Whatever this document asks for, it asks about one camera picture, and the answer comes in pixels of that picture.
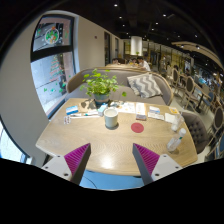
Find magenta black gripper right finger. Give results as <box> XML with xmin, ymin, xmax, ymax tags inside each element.
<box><xmin>132</xmin><ymin>143</ymin><xmax>160</xmax><ymax>185</ymax></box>

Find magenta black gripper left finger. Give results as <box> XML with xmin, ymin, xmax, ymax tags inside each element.
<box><xmin>64</xmin><ymin>143</ymin><xmax>91</xmax><ymax>185</ymax></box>

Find clear plastic water bottle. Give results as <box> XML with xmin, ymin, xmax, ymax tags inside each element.
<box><xmin>167</xmin><ymin>128</ymin><xmax>186</xmax><ymax>152</ymax></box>

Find red round coaster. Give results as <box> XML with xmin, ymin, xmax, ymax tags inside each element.
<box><xmin>131</xmin><ymin>122</ymin><xmax>144</xmax><ymax>133</ymax></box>

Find white pen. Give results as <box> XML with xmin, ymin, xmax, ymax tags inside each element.
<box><xmin>69</xmin><ymin>114</ymin><xmax>99</xmax><ymax>118</ymax></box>

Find white paper leaflets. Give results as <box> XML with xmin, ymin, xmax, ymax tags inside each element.
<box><xmin>116</xmin><ymin>102</ymin><xmax>146</xmax><ymax>115</ymax></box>

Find blue white tissue pack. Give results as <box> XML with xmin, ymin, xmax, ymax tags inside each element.
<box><xmin>66</xmin><ymin>105</ymin><xmax>78</xmax><ymax>115</ymax></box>

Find white ceramic cup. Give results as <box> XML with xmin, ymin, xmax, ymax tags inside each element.
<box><xmin>104</xmin><ymin>108</ymin><xmax>118</xmax><ymax>128</ymax></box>

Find white card with yellow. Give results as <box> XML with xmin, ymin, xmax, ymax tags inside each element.
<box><xmin>169</xmin><ymin>107</ymin><xmax>180</xmax><ymax>114</ymax></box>

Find small blue white box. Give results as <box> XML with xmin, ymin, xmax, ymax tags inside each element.
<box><xmin>98</xmin><ymin>103</ymin><xmax>108</xmax><ymax>116</ymax></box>

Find dark grey tufted chair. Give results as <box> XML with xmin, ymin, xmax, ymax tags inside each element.
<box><xmin>182</xmin><ymin>112</ymin><xmax>209</xmax><ymax>154</ymax></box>

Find grey white zigzag cushion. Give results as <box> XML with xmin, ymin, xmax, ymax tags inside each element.
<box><xmin>128</xmin><ymin>73</ymin><xmax>162</xmax><ymax>98</ymax></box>

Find grey upholstered sofa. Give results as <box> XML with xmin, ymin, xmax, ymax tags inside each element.
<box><xmin>66</xmin><ymin>67</ymin><xmax>173</xmax><ymax>105</ymax></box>

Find green potted plant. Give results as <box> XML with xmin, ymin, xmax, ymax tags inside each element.
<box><xmin>80</xmin><ymin>68</ymin><xmax>119</xmax><ymax>105</ymax></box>

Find wooden dining chair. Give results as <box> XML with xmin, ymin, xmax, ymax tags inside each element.
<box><xmin>182</xmin><ymin>76</ymin><xmax>197</xmax><ymax>108</ymax></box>

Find person in white shirt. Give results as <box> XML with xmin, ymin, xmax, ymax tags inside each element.
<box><xmin>137</xmin><ymin>56</ymin><xmax>150</xmax><ymax>71</ymax></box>

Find white round pillar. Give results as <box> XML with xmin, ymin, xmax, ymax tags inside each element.
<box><xmin>131</xmin><ymin>36</ymin><xmax>143</xmax><ymax>56</ymax></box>

